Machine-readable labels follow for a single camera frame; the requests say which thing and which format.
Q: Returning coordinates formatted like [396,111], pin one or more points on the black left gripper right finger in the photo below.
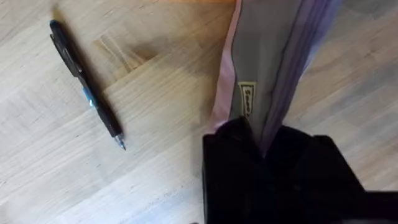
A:
[308,180]

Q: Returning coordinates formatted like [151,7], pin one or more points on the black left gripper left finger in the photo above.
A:
[231,174]

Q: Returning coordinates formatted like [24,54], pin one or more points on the grey and pink zip bag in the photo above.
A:
[267,62]

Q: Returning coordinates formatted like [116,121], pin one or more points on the black pen with blue band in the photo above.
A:
[84,81]

